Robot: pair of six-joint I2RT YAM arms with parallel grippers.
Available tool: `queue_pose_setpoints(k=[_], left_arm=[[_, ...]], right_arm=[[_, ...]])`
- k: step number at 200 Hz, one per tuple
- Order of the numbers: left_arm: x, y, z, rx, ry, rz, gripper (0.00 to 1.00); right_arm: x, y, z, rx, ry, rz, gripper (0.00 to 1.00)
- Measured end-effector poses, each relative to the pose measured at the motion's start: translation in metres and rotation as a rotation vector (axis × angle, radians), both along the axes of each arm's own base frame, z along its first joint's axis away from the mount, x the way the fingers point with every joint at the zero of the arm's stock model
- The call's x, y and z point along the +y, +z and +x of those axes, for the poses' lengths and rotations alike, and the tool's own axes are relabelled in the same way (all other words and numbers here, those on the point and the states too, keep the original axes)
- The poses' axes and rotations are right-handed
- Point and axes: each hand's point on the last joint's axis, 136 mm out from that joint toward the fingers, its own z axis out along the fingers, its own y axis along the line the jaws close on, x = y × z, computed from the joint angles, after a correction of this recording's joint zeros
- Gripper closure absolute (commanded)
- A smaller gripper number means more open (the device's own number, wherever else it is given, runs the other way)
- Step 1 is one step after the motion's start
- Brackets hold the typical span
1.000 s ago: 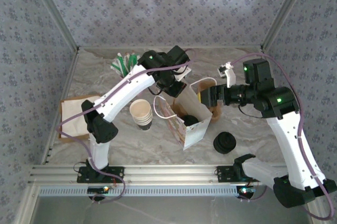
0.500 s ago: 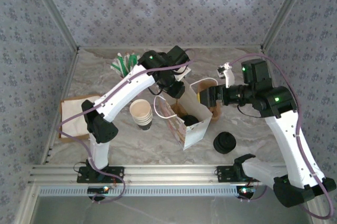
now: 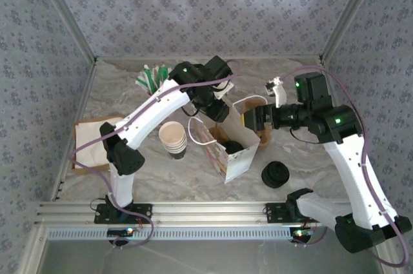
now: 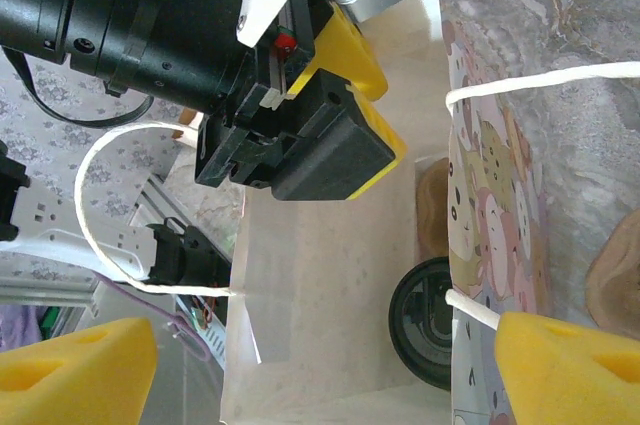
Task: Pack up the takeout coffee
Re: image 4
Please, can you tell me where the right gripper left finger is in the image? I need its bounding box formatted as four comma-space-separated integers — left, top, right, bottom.
0, 317, 159, 425

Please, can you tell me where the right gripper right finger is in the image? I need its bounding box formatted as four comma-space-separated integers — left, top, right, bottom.
493, 311, 640, 425

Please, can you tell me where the white cartoon print paper bag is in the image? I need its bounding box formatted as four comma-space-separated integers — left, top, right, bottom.
74, 0, 640, 425

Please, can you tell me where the black plastic cup lid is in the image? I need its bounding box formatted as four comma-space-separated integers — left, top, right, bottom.
388, 255, 455, 392

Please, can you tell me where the small lit circuit board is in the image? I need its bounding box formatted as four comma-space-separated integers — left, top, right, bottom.
187, 294, 216, 334

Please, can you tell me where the aluminium mounting rail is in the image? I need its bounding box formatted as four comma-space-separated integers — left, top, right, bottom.
0, 172, 201, 319

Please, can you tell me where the short purple looped cable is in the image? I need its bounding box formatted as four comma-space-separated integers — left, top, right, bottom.
93, 272, 214, 362

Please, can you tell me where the thin black cable loop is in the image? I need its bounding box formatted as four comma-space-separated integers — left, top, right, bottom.
0, 47, 156, 130

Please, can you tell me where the grey slotted cable duct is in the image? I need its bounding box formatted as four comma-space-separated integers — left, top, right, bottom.
172, 294, 229, 371

